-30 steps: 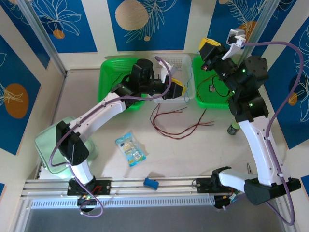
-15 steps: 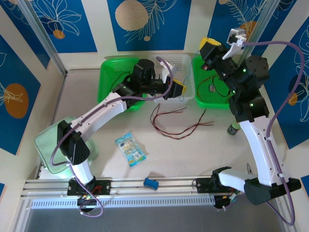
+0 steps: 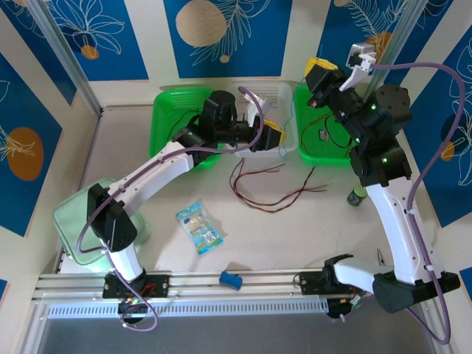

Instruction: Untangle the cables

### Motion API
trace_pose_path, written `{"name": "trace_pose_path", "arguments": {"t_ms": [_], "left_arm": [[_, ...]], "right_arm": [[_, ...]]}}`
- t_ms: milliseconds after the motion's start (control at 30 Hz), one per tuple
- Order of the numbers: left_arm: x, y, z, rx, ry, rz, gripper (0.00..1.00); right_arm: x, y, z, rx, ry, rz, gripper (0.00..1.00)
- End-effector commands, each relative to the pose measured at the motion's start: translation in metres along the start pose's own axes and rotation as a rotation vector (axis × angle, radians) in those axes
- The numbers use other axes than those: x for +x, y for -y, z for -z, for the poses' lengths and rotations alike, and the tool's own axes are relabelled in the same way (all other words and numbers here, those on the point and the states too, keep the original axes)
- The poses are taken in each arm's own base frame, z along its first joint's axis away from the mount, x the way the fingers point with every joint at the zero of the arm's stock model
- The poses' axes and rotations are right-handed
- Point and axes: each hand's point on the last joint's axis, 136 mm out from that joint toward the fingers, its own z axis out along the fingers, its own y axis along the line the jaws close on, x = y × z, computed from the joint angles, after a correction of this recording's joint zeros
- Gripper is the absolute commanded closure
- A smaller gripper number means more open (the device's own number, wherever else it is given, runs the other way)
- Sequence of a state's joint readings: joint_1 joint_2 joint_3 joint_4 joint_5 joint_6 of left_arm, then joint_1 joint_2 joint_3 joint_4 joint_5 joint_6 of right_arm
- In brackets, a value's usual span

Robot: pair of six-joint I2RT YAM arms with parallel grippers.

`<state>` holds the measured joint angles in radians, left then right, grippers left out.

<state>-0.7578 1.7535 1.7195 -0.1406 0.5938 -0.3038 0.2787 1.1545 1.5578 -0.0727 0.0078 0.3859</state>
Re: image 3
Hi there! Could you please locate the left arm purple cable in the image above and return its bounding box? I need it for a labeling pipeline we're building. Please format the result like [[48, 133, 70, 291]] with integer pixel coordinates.
[[77, 86, 265, 332]]

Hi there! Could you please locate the white plastic basket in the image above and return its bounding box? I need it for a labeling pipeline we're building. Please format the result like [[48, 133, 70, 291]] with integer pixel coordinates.
[[225, 81, 299, 159]]

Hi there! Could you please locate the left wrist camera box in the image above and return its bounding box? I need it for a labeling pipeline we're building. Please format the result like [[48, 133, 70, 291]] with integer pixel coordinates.
[[243, 94, 274, 125]]

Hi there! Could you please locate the aluminium corner post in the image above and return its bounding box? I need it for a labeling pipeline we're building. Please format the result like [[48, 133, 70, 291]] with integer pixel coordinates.
[[25, 0, 105, 117], [363, 0, 428, 108]]

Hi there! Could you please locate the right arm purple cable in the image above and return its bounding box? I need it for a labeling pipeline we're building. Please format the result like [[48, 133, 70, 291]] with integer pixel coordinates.
[[346, 62, 465, 346]]

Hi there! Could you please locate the blue snack packet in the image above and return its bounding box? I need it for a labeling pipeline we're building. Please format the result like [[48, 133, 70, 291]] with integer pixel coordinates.
[[175, 201, 225, 256]]

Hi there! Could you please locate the thin red cable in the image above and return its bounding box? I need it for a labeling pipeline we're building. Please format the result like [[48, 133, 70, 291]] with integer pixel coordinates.
[[299, 113, 353, 158], [234, 163, 288, 207], [230, 162, 328, 213]]

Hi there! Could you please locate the green plastic basket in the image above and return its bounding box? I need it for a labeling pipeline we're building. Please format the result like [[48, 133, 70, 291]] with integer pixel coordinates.
[[148, 88, 224, 171], [294, 83, 361, 167]]

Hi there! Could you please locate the thin black cable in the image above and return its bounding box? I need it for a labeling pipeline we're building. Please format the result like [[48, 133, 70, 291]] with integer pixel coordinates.
[[235, 166, 316, 212], [232, 164, 328, 213], [176, 108, 207, 128]]

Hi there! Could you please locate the white slotted cable duct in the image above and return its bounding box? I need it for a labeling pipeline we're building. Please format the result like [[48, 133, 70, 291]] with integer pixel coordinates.
[[46, 299, 330, 320]]

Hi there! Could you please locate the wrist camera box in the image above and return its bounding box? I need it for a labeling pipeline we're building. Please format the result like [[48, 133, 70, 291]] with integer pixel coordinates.
[[338, 43, 378, 93], [243, 94, 274, 125]]

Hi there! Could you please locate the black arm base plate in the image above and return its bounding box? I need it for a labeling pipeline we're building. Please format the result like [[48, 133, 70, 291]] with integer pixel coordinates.
[[102, 273, 170, 299], [299, 271, 368, 296]]

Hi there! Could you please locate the small green bottle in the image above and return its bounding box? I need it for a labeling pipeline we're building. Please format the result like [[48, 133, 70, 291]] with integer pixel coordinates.
[[346, 186, 368, 207]]

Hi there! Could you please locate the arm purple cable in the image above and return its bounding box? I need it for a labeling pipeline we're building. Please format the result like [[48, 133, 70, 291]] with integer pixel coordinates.
[[77, 86, 265, 332], [346, 62, 465, 346]]

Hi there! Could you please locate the thin blue cable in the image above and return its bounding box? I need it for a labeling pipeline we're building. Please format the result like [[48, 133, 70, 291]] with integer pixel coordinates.
[[278, 75, 309, 159]]

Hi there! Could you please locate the blue sponge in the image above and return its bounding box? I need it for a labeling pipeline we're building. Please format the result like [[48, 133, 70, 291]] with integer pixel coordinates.
[[218, 271, 243, 291]]

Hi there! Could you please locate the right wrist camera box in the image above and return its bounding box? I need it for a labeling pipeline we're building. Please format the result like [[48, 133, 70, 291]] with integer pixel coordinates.
[[338, 43, 378, 93]]

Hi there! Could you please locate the mint green zip pouch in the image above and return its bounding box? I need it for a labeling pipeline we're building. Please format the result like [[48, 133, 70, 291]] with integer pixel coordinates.
[[53, 178, 152, 266]]

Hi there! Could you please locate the aluminium frame rail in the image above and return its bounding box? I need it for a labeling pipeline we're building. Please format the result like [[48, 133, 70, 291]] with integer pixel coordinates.
[[31, 265, 438, 307]]

